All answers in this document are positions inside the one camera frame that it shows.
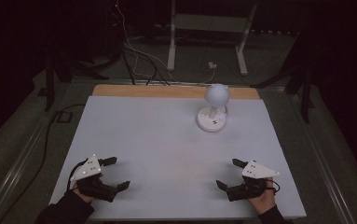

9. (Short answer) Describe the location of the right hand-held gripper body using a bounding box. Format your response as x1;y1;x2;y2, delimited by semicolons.
226;160;281;203

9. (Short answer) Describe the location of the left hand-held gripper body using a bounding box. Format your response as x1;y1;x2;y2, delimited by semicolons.
69;154;118;203

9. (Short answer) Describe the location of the person's right hand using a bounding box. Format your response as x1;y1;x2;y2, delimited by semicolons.
247;177;277;217

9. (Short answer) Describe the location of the person's left hand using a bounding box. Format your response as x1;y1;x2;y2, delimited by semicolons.
69;181;95;205

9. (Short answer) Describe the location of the black floor box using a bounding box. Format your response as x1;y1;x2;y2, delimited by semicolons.
56;111;74;124

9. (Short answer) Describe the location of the black tripod stand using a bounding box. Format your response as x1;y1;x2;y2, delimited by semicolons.
43;50;121;113
250;31;317;125

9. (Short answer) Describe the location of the left hand-held gripper black cable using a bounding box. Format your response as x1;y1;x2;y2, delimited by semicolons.
65;158;89;191

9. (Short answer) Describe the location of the hand-held gripper black cable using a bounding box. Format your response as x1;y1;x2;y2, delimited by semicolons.
268;179;281;193
65;158;89;191

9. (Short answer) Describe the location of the right hand-held gripper black cable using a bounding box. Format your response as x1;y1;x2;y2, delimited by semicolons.
268;179;281;193

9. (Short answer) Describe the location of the long black floor cable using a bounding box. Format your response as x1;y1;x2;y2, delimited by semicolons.
0;103;87;224

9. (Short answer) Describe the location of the black floor cable bundle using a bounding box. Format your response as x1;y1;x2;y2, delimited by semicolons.
120;41;172;87

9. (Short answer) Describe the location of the white floor cable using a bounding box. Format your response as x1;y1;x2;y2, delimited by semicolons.
115;0;217;85

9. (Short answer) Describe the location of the white metal stand frame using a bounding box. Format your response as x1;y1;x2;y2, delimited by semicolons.
166;0;258;77

